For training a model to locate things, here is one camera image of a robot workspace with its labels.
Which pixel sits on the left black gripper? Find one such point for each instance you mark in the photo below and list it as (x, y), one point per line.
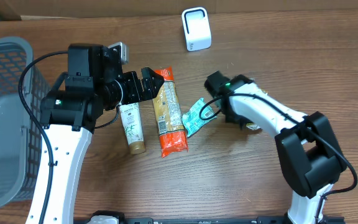
(138, 89)

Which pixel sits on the white Pantene tube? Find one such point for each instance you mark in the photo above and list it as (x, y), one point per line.
(131, 121)

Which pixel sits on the teal snack packet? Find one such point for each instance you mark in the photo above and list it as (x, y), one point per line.
(191, 119)

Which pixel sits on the spaghetti pack orange ends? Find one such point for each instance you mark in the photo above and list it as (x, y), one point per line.
(171, 130)

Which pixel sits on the green yellow snack pouch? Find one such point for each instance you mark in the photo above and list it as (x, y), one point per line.
(253, 126)

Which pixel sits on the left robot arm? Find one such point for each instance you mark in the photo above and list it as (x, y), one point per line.
(93, 83)

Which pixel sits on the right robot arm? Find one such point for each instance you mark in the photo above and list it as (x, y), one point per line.
(310, 157)

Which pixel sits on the white barcode scanner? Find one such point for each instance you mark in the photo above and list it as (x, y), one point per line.
(196, 28)

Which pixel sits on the grey plastic basket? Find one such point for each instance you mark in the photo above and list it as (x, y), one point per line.
(20, 140)

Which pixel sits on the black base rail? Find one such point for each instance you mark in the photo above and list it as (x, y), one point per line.
(148, 220)

